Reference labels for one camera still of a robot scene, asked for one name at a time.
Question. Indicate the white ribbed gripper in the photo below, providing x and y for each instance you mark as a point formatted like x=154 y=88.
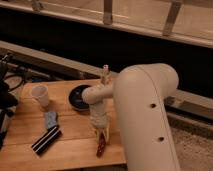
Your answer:
x=99 y=120

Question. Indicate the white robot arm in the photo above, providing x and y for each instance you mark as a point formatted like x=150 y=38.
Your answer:
x=138 y=93

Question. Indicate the dark ceramic bowl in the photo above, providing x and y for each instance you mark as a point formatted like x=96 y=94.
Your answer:
x=75 y=98

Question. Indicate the black white striped block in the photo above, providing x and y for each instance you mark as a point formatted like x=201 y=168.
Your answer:
x=44 y=142

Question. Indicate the small blue sponge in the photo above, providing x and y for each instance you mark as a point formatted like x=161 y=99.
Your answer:
x=50 y=119

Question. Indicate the small clear glass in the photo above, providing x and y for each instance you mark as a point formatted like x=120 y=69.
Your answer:
x=105 y=75

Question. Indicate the white plastic cup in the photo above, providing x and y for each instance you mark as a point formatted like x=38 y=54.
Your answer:
x=40 y=94

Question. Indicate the black equipment with cables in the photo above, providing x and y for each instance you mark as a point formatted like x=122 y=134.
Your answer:
x=7 y=99

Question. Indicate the metal window frame rail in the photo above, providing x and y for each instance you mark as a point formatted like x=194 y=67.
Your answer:
x=187 y=21

